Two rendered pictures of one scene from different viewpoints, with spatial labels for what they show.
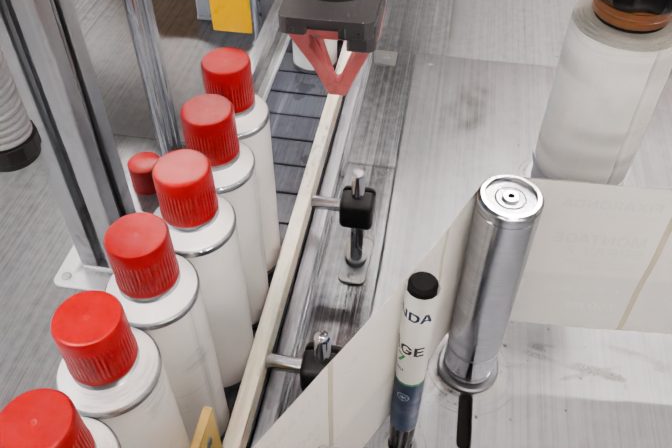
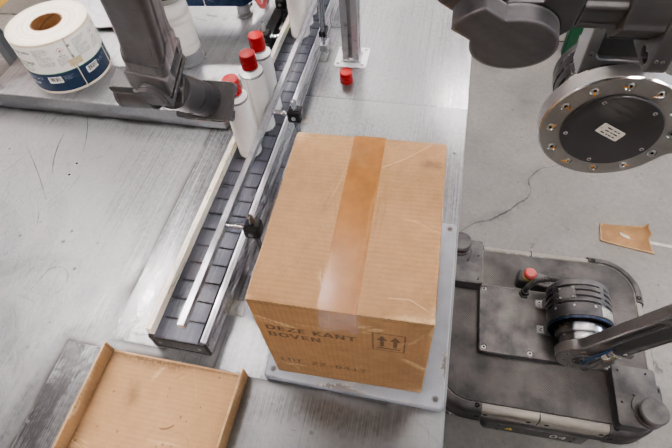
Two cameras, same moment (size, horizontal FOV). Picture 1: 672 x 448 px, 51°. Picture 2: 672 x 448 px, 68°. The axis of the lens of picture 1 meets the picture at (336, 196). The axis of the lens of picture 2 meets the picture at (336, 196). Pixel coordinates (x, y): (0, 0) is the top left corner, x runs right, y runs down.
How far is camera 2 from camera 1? 1.64 m
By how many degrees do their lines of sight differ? 82
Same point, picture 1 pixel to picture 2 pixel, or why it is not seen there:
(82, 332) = not seen: outside the picture
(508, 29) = (159, 170)
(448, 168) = (229, 62)
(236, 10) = not seen: outside the picture
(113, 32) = not seen: hidden behind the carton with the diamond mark
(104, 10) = not seen: hidden behind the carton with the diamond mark
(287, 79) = (285, 97)
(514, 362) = (232, 16)
